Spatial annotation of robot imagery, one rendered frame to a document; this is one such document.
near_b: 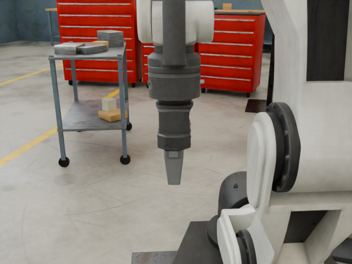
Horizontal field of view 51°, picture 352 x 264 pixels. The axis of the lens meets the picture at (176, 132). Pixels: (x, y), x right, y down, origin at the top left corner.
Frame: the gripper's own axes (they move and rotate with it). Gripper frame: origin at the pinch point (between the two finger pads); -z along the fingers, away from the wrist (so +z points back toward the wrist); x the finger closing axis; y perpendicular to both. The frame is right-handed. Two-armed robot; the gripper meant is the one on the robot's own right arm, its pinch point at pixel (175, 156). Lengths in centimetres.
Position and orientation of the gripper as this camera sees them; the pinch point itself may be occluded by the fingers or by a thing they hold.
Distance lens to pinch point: 66.1
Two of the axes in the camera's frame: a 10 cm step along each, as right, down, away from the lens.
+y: 10.0, 0.0, -0.4
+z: -0.1, -9.6, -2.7
